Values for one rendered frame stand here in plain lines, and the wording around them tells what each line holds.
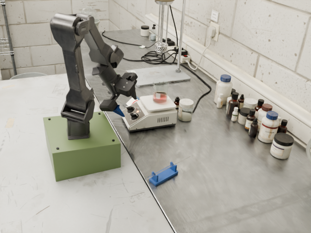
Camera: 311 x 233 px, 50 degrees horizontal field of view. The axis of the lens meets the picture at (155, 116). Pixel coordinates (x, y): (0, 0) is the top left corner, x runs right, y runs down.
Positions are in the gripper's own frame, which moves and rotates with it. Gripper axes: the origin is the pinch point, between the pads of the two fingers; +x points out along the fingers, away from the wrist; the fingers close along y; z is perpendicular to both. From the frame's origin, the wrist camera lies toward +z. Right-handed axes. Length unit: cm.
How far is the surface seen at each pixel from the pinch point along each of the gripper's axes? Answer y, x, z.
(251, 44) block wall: 58, 20, 25
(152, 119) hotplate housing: 2.2, 11.6, 5.4
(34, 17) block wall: 123, 11, -216
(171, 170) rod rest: -17.4, 13.8, 23.5
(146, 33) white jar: 98, 31, -69
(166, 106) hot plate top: 9.1, 11.2, 8.3
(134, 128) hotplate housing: -3.9, 10.6, 0.6
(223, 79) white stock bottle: 38.4, 23.7, 17.2
